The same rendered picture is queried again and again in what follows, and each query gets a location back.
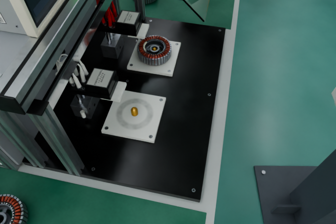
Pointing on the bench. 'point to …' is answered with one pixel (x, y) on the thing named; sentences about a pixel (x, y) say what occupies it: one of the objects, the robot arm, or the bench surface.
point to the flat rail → (78, 50)
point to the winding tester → (20, 1)
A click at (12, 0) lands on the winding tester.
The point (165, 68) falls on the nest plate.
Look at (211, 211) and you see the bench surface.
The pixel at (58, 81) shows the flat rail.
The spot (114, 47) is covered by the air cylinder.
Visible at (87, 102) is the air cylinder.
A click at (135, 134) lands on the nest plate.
